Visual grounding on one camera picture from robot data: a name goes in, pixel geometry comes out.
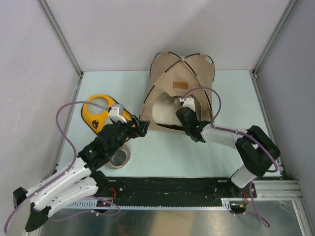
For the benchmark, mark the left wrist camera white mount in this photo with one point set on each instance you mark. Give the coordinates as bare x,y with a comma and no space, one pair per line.
116,113

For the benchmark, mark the black tent pole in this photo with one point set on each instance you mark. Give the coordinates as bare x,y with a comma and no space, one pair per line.
197,73
169,71

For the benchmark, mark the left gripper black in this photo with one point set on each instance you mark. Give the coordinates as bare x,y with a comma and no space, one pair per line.
142,124

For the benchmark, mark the right aluminium frame post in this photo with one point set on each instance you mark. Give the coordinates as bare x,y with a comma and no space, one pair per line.
285,16

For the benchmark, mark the white slotted cable duct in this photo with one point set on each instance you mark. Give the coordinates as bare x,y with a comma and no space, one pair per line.
97,204

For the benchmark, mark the yellow pet bowl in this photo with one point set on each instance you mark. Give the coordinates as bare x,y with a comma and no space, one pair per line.
95,112

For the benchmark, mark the beige fabric pet tent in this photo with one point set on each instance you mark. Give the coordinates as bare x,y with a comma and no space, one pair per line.
182,83

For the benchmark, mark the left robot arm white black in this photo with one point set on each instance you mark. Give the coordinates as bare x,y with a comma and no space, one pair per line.
81,177

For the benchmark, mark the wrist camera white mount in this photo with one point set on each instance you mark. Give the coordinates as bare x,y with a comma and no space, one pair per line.
187,102
116,113

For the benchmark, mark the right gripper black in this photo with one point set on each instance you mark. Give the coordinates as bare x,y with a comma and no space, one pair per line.
194,113

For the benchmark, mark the aluminium frame post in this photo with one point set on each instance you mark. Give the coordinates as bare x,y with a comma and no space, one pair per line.
44,6
285,16

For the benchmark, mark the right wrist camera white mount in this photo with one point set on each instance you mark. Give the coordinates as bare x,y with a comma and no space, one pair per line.
187,102

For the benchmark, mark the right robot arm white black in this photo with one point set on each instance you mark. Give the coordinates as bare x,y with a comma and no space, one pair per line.
257,151

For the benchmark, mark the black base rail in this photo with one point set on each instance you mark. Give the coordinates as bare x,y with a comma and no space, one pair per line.
171,191

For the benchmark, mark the cream plush cushion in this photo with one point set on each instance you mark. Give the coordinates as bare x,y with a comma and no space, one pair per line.
164,109

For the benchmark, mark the left aluminium frame post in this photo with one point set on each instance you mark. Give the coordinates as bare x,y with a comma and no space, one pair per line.
44,6

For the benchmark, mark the stainless steel pet bowl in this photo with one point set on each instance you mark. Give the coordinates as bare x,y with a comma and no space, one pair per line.
120,158

